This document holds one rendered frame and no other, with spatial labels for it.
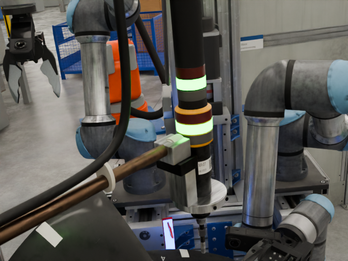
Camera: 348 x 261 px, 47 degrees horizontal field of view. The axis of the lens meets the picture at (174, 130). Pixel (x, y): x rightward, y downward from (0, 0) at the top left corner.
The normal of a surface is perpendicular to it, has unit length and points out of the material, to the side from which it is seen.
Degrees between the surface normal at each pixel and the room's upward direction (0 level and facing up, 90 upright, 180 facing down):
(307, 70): 38
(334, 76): 51
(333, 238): 0
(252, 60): 90
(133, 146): 90
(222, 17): 90
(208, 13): 90
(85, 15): 75
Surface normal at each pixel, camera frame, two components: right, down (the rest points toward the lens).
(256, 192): -0.34, 0.10
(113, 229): 0.53, -0.60
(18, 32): 0.06, -0.60
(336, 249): -0.09, -0.92
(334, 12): 0.21, 0.34
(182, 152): 0.73, 0.20
